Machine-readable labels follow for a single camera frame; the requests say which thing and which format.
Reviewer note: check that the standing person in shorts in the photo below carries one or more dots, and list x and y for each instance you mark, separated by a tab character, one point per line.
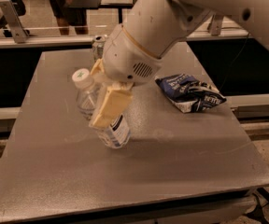
67	16

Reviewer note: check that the clear plastic water bottle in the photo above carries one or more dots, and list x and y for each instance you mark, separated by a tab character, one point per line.
111	127

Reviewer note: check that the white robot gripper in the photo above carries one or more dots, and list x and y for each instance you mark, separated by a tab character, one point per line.
125	59

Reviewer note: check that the blue white chip bag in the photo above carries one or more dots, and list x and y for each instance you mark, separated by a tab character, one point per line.
189	94

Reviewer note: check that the left metal barrier bracket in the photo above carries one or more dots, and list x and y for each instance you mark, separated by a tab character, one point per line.
11	19

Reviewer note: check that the metal barrier rail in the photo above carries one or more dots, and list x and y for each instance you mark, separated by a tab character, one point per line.
87	40

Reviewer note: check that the silver green soda can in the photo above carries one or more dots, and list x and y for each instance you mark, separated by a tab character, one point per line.
98	46

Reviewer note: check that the right metal barrier bracket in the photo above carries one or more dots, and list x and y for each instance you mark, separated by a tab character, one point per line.
215	25

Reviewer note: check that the metal barrier bracket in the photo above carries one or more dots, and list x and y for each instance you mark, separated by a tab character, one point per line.
11	19
215	25

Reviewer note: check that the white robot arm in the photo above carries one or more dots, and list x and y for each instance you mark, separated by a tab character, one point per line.
156	25

